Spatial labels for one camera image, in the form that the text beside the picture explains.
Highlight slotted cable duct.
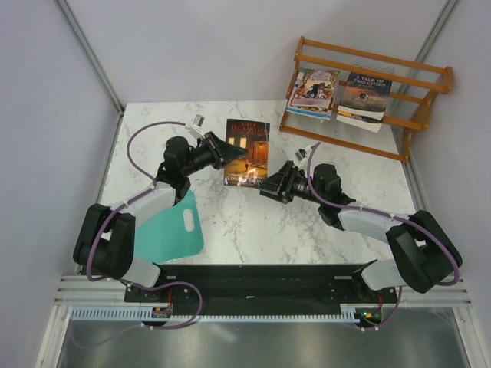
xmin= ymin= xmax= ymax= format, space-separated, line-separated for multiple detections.
xmin=71 ymin=306 xmax=173 ymax=322
xmin=341 ymin=304 xmax=384 ymax=324

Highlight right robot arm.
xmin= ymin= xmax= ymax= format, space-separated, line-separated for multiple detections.
xmin=259 ymin=161 xmax=463 ymax=302

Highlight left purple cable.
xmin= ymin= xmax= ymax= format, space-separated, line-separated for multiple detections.
xmin=71 ymin=120 xmax=203 ymax=350

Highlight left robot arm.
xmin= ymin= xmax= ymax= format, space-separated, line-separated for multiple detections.
xmin=73 ymin=132 xmax=248 ymax=301

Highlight teal plastic file folder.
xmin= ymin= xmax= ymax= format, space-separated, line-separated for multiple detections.
xmin=134 ymin=190 xmax=204 ymax=265

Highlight dog cover Bark book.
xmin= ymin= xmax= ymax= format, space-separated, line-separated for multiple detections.
xmin=285 ymin=68 xmax=333 ymax=123

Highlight Tale of Two Cities book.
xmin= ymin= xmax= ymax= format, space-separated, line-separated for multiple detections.
xmin=338 ymin=72 xmax=392 ymax=121

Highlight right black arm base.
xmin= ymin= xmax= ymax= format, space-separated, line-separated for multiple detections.
xmin=323 ymin=278 xmax=397 ymax=304

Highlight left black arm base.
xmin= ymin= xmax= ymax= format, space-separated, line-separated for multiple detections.
xmin=124 ymin=276 xmax=178 ymax=304

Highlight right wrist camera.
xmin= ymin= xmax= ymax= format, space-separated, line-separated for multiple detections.
xmin=295 ymin=146 xmax=311 ymax=163

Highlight dark orange glossy book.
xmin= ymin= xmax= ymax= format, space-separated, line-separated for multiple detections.
xmin=223 ymin=119 xmax=270 ymax=188

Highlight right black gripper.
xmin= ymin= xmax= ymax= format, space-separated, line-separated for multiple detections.
xmin=254 ymin=160 xmax=325 ymax=205

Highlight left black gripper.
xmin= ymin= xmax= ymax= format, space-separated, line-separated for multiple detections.
xmin=183 ymin=131 xmax=248 ymax=177

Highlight Jane Eyre blue book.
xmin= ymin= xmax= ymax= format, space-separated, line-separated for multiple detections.
xmin=337 ymin=111 xmax=382 ymax=133

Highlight left slotted cable duct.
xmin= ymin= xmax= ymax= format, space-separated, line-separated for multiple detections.
xmin=71 ymin=306 xmax=173 ymax=322

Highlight orange wooden tiered rack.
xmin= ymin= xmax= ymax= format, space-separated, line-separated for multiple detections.
xmin=279 ymin=37 xmax=453 ymax=163

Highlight right slotted cable duct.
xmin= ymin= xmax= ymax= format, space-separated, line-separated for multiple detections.
xmin=341 ymin=304 xmax=384 ymax=324

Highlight pink illustrated children book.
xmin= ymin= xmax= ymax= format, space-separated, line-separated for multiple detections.
xmin=287 ymin=68 xmax=341 ymax=113

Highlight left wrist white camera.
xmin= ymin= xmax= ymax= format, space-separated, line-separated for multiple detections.
xmin=186 ymin=114 xmax=205 ymax=140

